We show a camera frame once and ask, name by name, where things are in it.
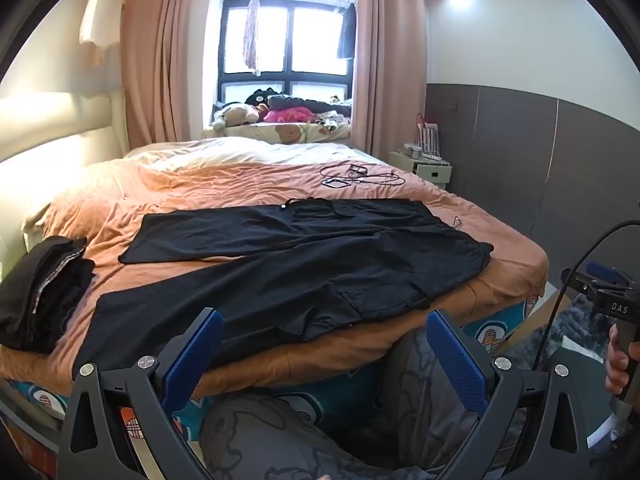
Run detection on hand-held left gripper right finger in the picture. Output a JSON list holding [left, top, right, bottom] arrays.
[[426, 309, 593, 480]]

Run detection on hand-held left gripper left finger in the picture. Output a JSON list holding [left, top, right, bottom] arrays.
[[65, 307, 226, 480]]

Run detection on black pants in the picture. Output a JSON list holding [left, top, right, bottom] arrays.
[[75, 198, 495, 378]]

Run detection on person's right hand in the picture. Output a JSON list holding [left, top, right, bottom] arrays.
[[605, 327, 635, 396]]

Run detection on grey fluffy rug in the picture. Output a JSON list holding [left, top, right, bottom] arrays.
[[510, 292, 616, 366]]

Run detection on blue printed mattress sheet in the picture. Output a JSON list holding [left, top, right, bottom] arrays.
[[0, 290, 546, 466]]

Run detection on cardboard box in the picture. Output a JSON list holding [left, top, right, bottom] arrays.
[[492, 282, 576, 356]]

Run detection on person's grey patterned trousers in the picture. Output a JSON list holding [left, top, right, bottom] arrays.
[[200, 327, 506, 480]]

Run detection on stack of folded dark clothes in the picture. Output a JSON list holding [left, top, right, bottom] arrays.
[[0, 236, 97, 352]]

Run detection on bed with orange sheet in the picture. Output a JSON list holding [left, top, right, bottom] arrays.
[[0, 137, 551, 411]]

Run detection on white nightstand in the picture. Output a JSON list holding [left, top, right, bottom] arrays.
[[389, 150, 453, 191]]

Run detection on cream duvet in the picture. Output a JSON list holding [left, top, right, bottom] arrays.
[[125, 137, 391, 173]]

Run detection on striped gift bag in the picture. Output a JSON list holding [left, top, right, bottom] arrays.
[[415, 114, 441, 158]]

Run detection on bear print cushion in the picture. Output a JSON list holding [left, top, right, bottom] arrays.
[[202, 121, 353, 145]]

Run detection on white plush bear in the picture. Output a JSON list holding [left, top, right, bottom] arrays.
[[210, 103, 261, 129]]

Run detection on pink cloth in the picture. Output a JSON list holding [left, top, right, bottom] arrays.
[[263, 107, 307, 123]]

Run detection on black plush toy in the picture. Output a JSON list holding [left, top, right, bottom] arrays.
[[245, 88, 288, 108]]

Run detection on white padded headboard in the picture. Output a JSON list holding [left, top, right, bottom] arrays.
[[0, 87, 128, 261]]

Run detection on dark grey cloth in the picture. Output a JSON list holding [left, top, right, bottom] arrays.
[[270, 95, 353, 118]]

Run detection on pink curtain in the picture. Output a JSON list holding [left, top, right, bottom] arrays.
[[351, 0, 428, 163], [120, 0, 218, 148]]

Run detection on black framed window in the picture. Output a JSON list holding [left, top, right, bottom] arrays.
[[218, 0, 357, 111]]

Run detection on floral hanging garment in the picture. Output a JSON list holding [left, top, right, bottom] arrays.
[[243, 0, 262, 77]]

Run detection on dark hanging garment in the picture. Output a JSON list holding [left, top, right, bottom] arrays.
[[336, 2, 357, 61]]

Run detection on white hanging cloth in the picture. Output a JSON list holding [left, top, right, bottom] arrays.
[[77, 0, 131, 66]]

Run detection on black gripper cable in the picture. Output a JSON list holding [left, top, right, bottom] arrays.
[[532, 220, 637, 371]]

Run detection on black cables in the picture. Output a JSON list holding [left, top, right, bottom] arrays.
[[320, 162, 406, 187]]

